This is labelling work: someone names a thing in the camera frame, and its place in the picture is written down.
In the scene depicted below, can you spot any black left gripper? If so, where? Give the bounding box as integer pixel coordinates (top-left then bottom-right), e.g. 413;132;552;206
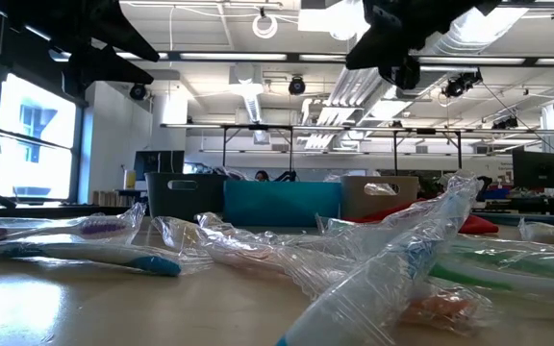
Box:
5;0;162;97

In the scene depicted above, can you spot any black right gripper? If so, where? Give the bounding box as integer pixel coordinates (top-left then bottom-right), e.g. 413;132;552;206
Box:
345;0;452;91

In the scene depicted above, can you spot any red plastic bin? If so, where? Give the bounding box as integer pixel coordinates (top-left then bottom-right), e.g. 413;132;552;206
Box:
343;198;499;235

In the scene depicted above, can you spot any black monitor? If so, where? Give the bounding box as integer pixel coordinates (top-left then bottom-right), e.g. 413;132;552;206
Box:
133;149;186;183
511;150;554;191

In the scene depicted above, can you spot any bright window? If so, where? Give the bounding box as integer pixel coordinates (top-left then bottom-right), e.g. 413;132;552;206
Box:
0;71;85;204

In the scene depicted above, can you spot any wooden rack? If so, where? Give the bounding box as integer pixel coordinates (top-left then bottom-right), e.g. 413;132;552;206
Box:
91;189;127;207

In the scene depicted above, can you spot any light grey plastic bin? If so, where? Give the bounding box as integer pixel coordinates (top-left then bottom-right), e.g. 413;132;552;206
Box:
339;175;420;220

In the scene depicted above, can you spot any dark grey plastic bin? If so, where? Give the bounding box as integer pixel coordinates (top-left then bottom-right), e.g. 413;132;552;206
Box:
143;171;228;222

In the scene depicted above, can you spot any teal plastic bin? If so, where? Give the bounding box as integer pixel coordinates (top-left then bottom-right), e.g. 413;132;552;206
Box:
222;180;343;228

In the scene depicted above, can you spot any wrapped purple toothbrush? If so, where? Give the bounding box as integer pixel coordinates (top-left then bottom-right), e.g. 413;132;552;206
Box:
0;202;147;246

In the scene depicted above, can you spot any wrapped orange toothbrush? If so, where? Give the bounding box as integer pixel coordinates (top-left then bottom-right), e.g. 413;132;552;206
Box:
151;212;497;336

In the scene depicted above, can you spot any black camera cluster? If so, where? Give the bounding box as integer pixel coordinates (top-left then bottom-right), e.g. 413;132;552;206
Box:
441;68;484;100

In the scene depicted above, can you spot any white ceiling ring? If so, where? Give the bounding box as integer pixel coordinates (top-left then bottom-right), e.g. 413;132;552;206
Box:
251;12;280;40

